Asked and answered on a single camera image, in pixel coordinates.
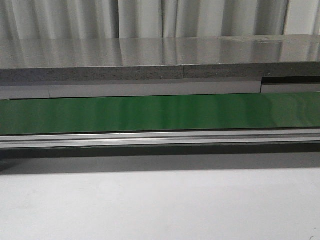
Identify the aluminium conveyor side rail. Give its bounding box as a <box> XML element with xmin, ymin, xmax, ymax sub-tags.
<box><xmin>0</xmin><ymin>128</ymin><xmax>320</xmax><ymax>149</ymax></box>

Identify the grey stone counter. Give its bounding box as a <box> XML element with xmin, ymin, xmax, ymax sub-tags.
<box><xmin>0</xmin><ymin>34</ymin><xmax>320</xmax><ymax>100</ymax></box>

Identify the green conveyor belt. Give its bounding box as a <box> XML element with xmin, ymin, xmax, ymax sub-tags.
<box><xmin>0</xmin><ymin>92</ymin><xmax>320</xmax><ymax>135</ymax></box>

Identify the white curtain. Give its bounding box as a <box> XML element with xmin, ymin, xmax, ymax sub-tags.
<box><xmin>0</xmin><ymin>0</ymin><xmax>320</xmax><ymax>40</ymax></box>

